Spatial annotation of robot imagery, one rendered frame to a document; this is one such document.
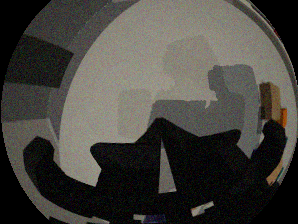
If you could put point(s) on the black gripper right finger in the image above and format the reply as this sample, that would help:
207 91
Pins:
185 149

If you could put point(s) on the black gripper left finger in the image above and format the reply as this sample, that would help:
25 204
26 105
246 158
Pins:
144 154

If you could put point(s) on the orange flat block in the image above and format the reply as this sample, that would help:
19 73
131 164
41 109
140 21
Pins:
283 117

